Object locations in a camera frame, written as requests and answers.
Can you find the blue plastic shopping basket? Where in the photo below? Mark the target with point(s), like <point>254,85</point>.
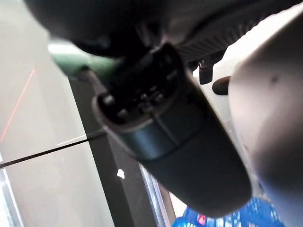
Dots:
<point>260,212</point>

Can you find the silver robot right leg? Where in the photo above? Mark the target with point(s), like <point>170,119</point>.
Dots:
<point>272,130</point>

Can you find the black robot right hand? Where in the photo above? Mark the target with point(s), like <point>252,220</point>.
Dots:
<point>177,142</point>

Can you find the black store shelf unit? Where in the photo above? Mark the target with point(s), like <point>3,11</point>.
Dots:
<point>106,189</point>

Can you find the white paper scrap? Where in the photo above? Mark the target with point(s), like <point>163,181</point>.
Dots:
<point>121,173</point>

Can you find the clear plastic shelf rail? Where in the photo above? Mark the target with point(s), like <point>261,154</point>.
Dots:
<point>154,201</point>

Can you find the black robot right foot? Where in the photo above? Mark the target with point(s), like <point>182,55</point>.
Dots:
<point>220,86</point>

